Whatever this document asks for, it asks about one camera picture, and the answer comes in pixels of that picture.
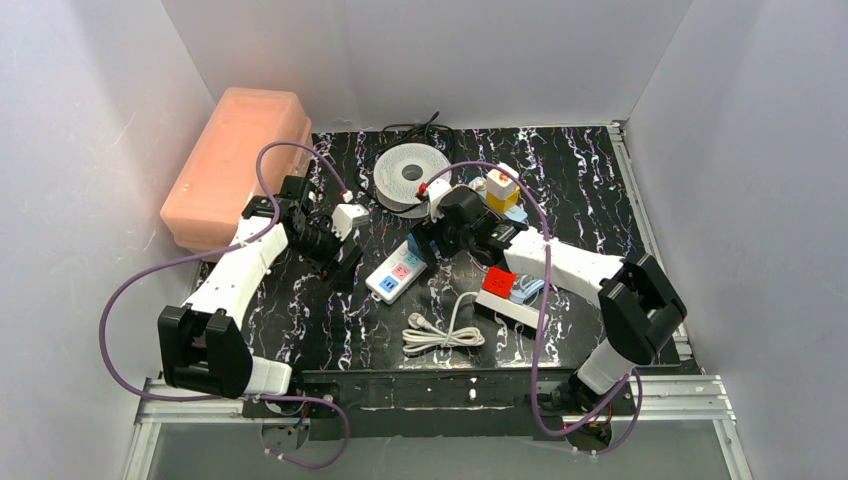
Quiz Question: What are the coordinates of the pink translucent storage box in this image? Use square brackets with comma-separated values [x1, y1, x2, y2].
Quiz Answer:
[160, 87, 312, 253]

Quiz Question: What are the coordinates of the light blue power strip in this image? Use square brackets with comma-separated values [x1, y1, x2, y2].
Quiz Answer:
[469, 176, 528, 224]

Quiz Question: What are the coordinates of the white plug with cable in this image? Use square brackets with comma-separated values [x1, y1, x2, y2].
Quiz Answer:
[401, 292, 485, 356]

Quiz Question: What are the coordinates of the white small power strip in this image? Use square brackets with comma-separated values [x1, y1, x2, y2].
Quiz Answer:
[473, 290, 539, 330]

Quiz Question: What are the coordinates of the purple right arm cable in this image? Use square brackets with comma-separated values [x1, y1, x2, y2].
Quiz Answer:
[423, 160, 643, 458]

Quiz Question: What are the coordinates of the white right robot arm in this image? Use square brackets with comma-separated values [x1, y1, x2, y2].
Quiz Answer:
[411, 181, 687, 397]

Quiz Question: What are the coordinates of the red cube adapter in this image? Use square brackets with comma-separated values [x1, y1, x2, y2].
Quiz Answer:
[482, 266, 516, 299]

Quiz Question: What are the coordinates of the white perforated round speaker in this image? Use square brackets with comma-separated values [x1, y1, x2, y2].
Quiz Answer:
[373, 143, 449, 219]

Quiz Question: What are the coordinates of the white yellow cube adapter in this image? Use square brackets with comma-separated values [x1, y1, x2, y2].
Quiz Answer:
[485, 162, 520, 214]

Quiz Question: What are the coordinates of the black cable behind speaker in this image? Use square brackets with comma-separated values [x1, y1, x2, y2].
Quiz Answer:
[354, 110, 458, 200]

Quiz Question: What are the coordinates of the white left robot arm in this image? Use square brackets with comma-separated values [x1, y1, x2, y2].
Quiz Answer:
[157, 176, 369, 398]

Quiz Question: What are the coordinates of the light blue cable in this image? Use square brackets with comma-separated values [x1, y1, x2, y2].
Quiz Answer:
[510, 274, 548, 306]

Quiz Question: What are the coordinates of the white colourful power strip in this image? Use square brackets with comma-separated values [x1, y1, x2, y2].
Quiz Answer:
[365, 240, 427, 305]

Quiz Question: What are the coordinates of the blue cube adapter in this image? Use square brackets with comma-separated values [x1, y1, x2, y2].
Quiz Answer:
[407, 231, 439, 270]

